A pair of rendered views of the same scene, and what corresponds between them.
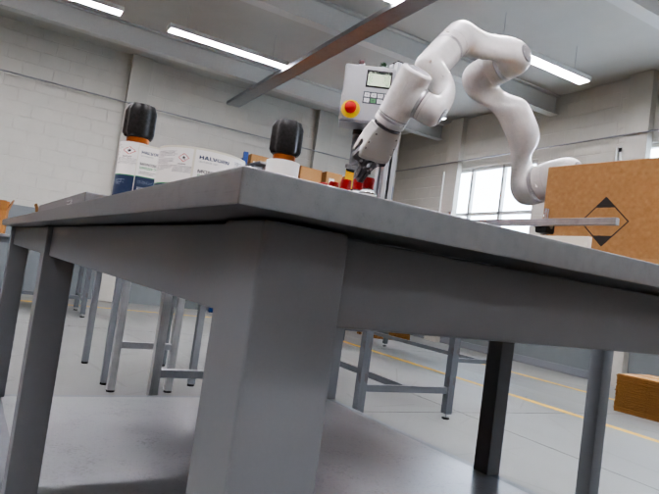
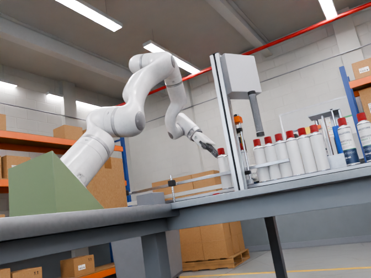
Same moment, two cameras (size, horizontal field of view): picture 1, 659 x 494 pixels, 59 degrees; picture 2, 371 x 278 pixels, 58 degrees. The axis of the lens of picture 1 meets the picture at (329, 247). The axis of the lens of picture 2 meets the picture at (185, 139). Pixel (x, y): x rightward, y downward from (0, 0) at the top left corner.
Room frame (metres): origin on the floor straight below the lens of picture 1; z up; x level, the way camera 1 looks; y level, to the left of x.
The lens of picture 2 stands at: (3.01, -1.05, 0.78)
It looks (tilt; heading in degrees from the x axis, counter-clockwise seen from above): 13 degrees up; 150
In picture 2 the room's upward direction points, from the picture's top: 9 degrees counter-clockwise
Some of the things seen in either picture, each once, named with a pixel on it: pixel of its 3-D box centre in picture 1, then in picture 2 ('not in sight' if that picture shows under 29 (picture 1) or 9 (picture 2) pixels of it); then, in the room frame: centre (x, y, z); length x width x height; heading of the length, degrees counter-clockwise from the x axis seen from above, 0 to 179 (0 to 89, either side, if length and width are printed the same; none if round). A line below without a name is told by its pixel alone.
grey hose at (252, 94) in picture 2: (354, 161); (255, 113); (1.93, -0.04, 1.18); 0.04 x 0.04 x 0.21
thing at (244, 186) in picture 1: (336, 264); (228, 202); (1.57, -0.03, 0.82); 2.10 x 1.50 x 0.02; 32
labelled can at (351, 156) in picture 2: not in sight; (347, 141); (2.15, 0.22, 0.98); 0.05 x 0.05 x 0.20
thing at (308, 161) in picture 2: not in sight; (306, 150); (2.01, 0.13, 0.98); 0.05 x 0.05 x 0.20
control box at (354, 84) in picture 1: (368, 98); (237, 77); (1.87, -0.06, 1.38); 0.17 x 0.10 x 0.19; 87
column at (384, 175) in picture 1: (385, 165); (228, 122); (1.85, -0.14, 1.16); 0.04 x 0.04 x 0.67; 32
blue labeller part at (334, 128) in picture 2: not in sight; (340, 144); (2.10, 0.24, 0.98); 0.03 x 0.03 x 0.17
